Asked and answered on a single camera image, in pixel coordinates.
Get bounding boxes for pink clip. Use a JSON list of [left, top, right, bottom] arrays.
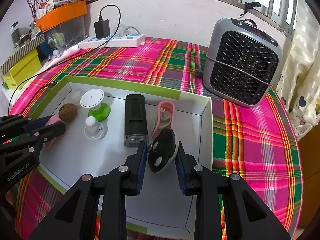
[[43, 115, 66, 149]]

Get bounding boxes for patterned curtain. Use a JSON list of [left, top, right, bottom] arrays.
[[276, 0, 319, 140]]

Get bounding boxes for pink white clip holder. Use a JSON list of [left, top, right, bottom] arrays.
[[151, 100, 176, 139]]

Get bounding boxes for yellow green box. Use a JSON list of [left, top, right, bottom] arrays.
[[3, 48, 42, 89]]

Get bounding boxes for black round plush toy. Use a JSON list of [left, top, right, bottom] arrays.
[[148, 128, 178, 173]]

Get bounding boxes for orange lidded storage bin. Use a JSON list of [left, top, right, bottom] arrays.
[[36, 1, 88, 50]]

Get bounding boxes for small white suction knob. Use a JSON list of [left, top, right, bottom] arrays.
[[84, 116, 105, 140]]

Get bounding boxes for white power strip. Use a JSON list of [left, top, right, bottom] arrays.
[[78, 34, 145, 49]]

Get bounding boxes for grey portable fan heater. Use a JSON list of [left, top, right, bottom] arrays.
[[202, 18, 282, 108]]

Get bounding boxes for white green suction knob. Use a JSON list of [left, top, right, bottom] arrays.
[[80, 88, 111, 122]]

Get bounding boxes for black rectangular device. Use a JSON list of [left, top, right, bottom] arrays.
[[124, 94, 149, 147]]

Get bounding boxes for brown walnut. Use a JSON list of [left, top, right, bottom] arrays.
[[58, 103, 78, 122]]

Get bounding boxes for green white shallow box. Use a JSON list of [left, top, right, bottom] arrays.
[[31, 76, 213, 239]]

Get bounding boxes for black power adapter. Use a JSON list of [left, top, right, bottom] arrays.
[[94, 16, 110, 38]]

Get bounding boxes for plaid pink green tablecloth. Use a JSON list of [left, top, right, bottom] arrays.
[[9, 37, 303, 239]]

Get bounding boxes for striped grey box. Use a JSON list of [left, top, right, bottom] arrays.
[[1, 34, 45, 74]]

